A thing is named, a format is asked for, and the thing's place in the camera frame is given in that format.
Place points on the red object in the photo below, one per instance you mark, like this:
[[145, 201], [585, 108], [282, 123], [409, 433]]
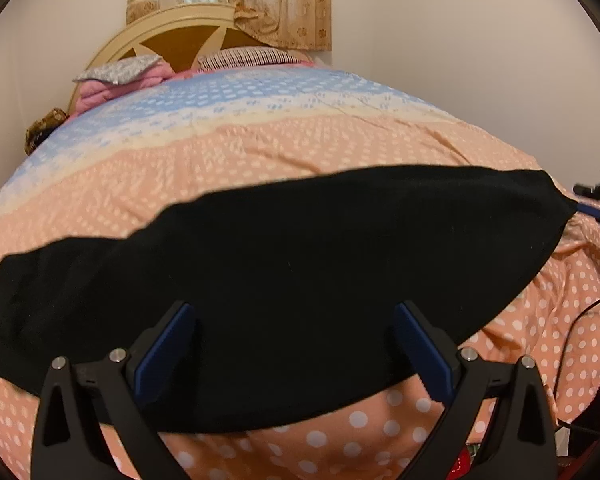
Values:
[[461, 467]]

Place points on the beige floral curtain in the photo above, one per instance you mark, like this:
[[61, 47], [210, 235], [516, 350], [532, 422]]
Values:
[[280, 5]]

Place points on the dark mesh object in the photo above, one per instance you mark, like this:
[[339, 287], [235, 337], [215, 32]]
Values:
[[595, 440]]

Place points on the brown plush toy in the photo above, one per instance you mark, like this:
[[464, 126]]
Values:
[[42, 127]]

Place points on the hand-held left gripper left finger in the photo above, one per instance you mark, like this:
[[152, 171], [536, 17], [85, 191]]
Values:
[[164, 355]]

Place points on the grey patterned pillow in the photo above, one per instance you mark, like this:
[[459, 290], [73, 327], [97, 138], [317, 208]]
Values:
[[117, 70]]

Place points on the cream wooden headboard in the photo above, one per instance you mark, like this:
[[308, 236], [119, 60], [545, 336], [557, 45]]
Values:
[[180, 40]]

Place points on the polka-dot bedspread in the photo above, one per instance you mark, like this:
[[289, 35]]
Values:
[[280, 150]]

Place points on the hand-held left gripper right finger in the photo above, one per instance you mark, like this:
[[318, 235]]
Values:
[[425, 355]]

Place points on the striped pillow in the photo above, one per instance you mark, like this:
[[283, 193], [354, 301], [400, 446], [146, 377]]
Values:
[[250, 56]]

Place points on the pink folded blanket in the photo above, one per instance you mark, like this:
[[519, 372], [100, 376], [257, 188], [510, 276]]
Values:
[[100, 92]]

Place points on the black pants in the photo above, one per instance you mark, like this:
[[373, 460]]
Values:
[[280, 285]]

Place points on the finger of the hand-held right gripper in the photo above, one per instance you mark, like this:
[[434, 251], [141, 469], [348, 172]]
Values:
[[597, 190], [591, 210]]

